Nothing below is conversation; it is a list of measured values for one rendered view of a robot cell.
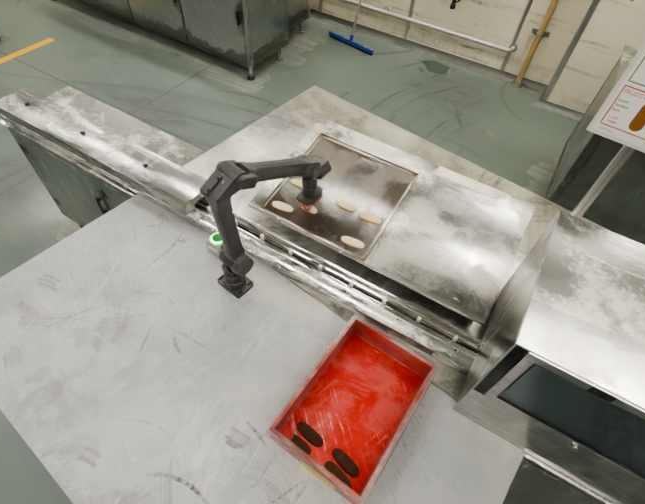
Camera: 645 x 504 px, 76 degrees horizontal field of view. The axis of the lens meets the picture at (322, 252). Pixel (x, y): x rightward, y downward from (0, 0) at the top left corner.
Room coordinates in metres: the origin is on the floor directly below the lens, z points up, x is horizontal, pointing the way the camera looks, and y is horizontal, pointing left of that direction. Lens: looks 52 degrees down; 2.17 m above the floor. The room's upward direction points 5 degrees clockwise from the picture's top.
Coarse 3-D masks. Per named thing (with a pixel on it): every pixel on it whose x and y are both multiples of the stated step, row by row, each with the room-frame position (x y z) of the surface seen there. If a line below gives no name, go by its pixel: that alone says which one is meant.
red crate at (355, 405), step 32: (352, 352) 0.62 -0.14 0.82; (384, 352) 0.63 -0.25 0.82; (320, 384) 0.50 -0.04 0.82; (352, 384) 0.51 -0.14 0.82; (384, 384) 0.52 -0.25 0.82; (416, 384) 0.53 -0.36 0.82; (320, 416) 0.40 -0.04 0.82; (352, 416) 0.41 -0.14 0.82; (384, 416) 0.42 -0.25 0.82; (320, 448) 0.30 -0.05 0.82; (352, 448) 0.31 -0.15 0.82; (352, 480) 0.23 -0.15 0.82
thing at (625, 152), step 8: (624, 152) 1.33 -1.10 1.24; (632, 152) 1.32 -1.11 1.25; (616, 160) 1.33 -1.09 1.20; (624, 160) 1.32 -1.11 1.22; (608, 168) 1.34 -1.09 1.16; (616, 168) 1.32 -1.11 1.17; (600, 176) 1.35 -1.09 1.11; (608, 176) 1.33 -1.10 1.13; (600, 184) 1.33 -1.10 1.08; (592, 192) 1.33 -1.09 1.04; (600, 192) 1.32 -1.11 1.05; (584, 200) 1.33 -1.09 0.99; (592, 200) 1.32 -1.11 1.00; (576, 208) 1.34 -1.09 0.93; (584, 208) 1.32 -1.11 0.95; (576, 216) 1.33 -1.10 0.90
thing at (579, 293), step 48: (576, 240) 0.81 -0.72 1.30; (624, 240) 0.82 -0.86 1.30; (528, 288) 0.66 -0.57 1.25; (576, 288) 0.64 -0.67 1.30; (624, 288) 0.65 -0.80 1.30; (528, 336) 0.48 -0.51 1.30; (576, 336) 0.50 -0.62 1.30; (624, 336) 0.51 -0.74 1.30; (480, 384) 0.50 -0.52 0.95; (576, 384) 0.39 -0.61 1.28; (624, 384) 0.39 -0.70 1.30; (528, 432) 0.37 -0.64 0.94; (576, 480) 0.28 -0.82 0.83; (624, 480) 0.26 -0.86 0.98
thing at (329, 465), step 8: (304, 424) 0.37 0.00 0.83; (304, 432) 0.34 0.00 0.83; (312, 432) 0.34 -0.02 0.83; (296, 440) 0.32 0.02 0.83; (312, 440) 0.32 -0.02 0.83; (320, 440) 0.32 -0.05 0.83; (304, 448) 0.30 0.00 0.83; (336, 448) 0.31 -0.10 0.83; (336, 456) 0.28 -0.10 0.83; (344, 456) 0.29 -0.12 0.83; (328, 464) 0.26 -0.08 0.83; (344, 464) 0.26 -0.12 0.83; (352, 464) 0.27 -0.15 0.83; (336, 472) 0.24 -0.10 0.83; (352, 472) 0.25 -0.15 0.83; (344, 480) 0.22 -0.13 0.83
